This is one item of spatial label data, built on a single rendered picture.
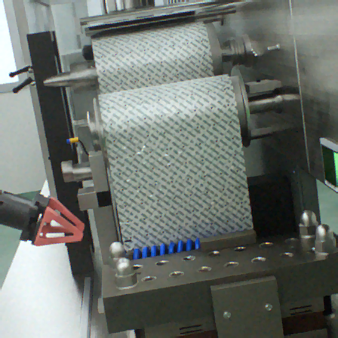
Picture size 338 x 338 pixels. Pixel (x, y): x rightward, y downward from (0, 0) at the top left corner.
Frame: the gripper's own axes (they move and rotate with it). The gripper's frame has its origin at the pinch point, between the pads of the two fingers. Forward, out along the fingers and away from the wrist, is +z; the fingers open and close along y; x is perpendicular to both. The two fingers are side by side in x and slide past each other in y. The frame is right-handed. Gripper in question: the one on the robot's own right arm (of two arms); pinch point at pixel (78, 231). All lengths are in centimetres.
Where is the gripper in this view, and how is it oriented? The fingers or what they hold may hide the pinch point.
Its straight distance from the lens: 129.8
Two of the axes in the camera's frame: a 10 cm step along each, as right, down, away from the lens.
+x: 3.3, -9.3, -1.6
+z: 9.4, 3.1, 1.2
